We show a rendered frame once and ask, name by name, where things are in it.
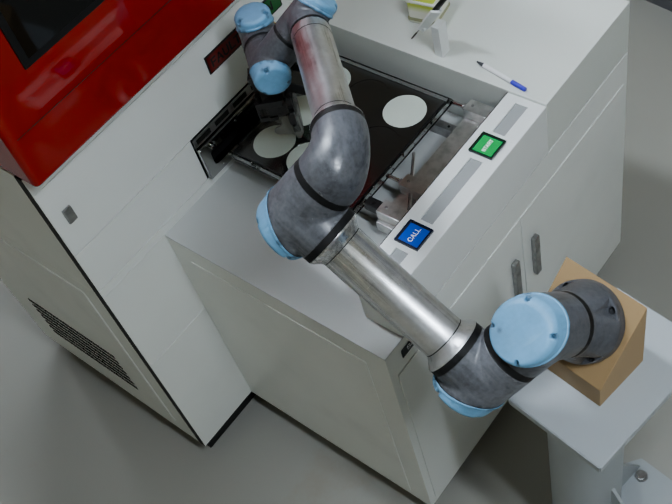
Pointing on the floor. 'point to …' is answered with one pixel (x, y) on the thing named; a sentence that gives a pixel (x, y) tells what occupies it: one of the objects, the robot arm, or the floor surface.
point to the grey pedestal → (603, 428)
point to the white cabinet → (326, 397)
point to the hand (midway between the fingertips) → (302, 132)
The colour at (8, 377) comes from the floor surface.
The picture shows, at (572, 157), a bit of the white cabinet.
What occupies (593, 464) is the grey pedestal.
